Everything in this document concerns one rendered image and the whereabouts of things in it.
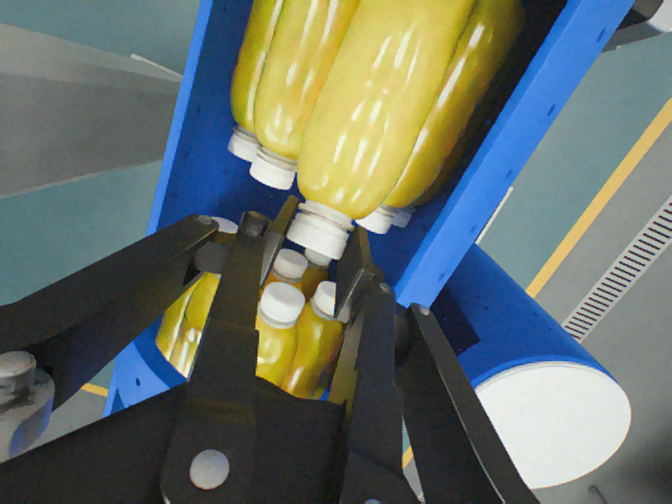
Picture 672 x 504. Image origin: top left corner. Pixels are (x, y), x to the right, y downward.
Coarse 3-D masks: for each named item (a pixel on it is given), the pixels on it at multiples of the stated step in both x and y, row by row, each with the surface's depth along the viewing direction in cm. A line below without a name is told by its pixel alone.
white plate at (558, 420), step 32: (480, 384) 49; (512, 384) 48; (544, 384) 48; (576, 384) 48; (608, 384) 48; (512, 416) 51; (544, 416) 51; (576, 416) 50; (608, 416) 50; (512, 448) 54; (544, 448) 53; (576, 448) 53; (608, 448) 53; (544, 480) 56
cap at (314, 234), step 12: (300, 216) 20; (300, 228) 20; (312, 228) 19; (324, 228) 19; (336, 228) 20; (300, 240) 20; (312, 240) 19; (324, 240) 20; (336, 240) 20; (324, 252) 20; (336, 252) 20
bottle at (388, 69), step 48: (384, 0) 18; (432, 0) 18; (384, 48) 18; (432, 48) 18; (336, 96) 18; (384, 96) 18; (432, 96) 20; (336, 144) 18; (384, 144) 18; (336, 192) 19; (384, 192) 20
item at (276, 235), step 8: (288, 200) 19; (296, 200) 20; (288, 208) 18; (296, 208) 18; (280, 216) 16; (288, 216) 16; (272, 224) 15; (280, 224) 15; (288, 224) 16; (272, 232) 14; (280, 232) 14; (272, 240) 14; (280, 240) 14; (264, 248) 14; (272, 248) 14; (280, 248) 17; (264, 256) 14; (272, 256) 14; (264, 264) 15; (272, 264) 15; (264, 272) 15; (264, 280) 15
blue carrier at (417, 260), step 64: (576, 0) 16; (192, 64) 25; (576, 64) 19; (192, 128) 30; (512, 128) 19; (192, 192) 36; (256, 192) 44; (448, 192) 36; (384, 256) 43; (448, 256) 23; (128, 384) 28
